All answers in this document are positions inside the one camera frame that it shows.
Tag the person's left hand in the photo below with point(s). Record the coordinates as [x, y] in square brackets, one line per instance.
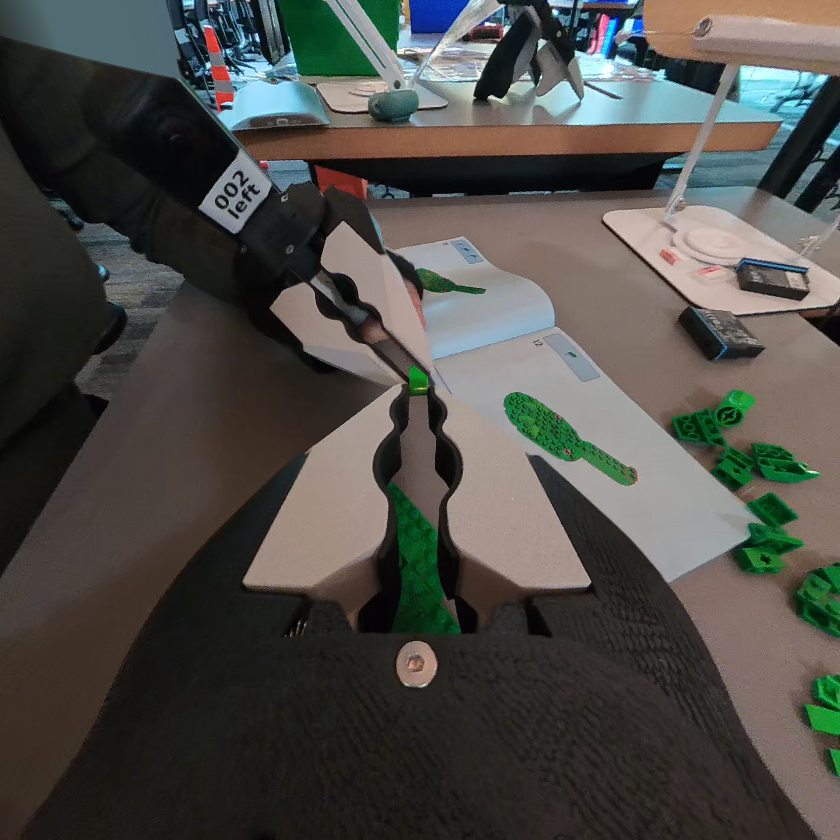
[418, 305]

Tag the green bin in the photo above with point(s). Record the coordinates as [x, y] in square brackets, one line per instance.
[328, 39]

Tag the orange traffic cone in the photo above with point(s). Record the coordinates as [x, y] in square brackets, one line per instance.
[220, 72]

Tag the small green brick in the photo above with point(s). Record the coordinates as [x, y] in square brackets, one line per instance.
[814, 587]

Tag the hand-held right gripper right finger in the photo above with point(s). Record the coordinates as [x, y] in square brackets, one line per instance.
[512, 525]

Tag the white stand with flat base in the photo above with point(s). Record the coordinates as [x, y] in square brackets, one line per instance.
[384, 52]

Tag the cluster of green bricks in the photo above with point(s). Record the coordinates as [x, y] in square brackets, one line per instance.
[761, 472]

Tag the green brick paddle model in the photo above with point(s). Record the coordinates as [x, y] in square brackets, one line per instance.
[420, 577]

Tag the grey curved pad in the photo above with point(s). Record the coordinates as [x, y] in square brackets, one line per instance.
[275, 105]

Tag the teal round weight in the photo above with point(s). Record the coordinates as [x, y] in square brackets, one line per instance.
[392, 106]

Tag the plain black battery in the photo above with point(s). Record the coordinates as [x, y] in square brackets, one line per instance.
[773, 279]

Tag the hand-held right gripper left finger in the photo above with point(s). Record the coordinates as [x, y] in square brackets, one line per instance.
[315, 525]

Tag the white instruction booklet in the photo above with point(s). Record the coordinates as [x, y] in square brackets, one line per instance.
[623, 512]

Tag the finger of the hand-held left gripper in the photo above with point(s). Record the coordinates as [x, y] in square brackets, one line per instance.
[380, 282]
[315, 328]

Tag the bright green wedge brick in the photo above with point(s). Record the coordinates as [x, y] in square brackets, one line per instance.
[835, 761]
[823, 720]
[417, 380]
[828, 690]

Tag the wood-edged long desk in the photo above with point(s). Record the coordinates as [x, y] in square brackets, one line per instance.
[525, 141]

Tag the green brick with cross hole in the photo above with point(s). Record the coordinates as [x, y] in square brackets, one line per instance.
[832, 613]

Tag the black battery with blue edge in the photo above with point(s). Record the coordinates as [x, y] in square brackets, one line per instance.
[722, 331]

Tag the black and white device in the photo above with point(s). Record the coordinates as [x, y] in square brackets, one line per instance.
[512, 52]

